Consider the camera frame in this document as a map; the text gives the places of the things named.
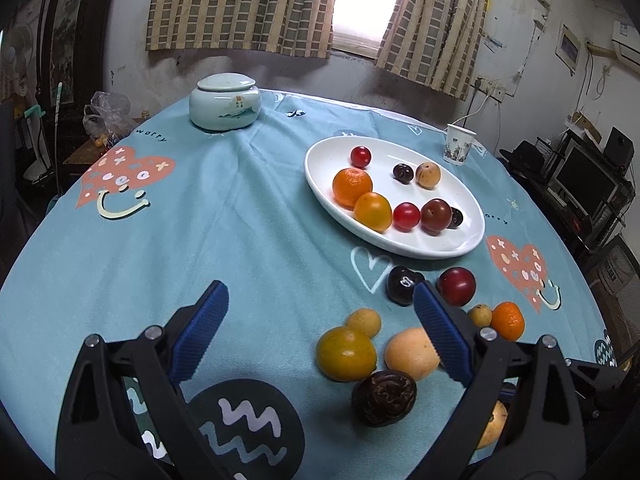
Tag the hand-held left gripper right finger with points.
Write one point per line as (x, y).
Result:
(442, 332)

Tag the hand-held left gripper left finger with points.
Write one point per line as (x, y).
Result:
(202, 330)

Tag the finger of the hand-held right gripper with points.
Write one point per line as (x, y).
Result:
(600, 390)

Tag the large peach-coloured fruit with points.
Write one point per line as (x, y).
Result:
(410, 355)

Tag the small tan loquat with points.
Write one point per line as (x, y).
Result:
(480, 314)

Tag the orange tangerine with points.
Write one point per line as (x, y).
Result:
(352, 188)
(507, 321)

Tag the small yellow loquat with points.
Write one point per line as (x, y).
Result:
(364, 322)

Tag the dark wrinkled passion fruit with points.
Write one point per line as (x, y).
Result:
(384, 397)

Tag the yellow-green tomato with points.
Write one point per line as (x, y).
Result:
(346, 353)

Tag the yellow dark-spotted fruit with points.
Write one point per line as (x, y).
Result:
(492, 425)

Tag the white round plate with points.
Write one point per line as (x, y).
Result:
(390, 240)

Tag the small dark plum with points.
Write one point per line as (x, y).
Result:
(456, 218)

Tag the orange tomato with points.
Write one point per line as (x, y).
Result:
(373, 211)

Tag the tan spotted round fruit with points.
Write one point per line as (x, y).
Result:
(428, 175)

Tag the small dark cherry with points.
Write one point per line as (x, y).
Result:
(402, 172)

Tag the small red cherry tomato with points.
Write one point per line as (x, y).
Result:
(360, 156)

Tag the small fruits in bag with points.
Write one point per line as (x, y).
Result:
(101, 140)

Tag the red plum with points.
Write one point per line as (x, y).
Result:
(456, 286)

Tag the dark purple plum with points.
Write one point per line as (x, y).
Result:
(400, 285)

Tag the black computer desk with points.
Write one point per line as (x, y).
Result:
(560, 220)

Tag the printed paper cup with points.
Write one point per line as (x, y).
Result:
(457, 145)

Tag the black hat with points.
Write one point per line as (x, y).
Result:
(525, 156)

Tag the black computer monitor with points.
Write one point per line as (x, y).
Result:
(585, 182)

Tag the wooden side table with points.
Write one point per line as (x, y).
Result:
(80, 155)

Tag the pale green ceramic jar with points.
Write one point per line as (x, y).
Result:
(225, 110)

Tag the white and mint floor stand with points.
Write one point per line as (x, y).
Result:
(37, 167)

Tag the clear plastic bag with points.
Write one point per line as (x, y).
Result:
(105, 110)

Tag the black speaker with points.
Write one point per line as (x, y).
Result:
(620, 147)

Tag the pale green jar lid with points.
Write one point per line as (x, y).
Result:
(225, 82)

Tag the cardboard box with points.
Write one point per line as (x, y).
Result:
(585, 127)

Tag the narrow checked curtain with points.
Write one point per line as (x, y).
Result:
(435, 25)

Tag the white standing fan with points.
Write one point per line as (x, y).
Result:
(20, 60)

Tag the wide checked curtain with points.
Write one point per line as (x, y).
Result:
(240, 5)

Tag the dark framed painting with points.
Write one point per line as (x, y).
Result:
(65, 25)

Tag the bright window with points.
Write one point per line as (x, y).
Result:
(367, 0)

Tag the white air conditioner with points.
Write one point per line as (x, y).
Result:
(627, 42)

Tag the white wall socket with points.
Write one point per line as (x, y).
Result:
(490, 89)

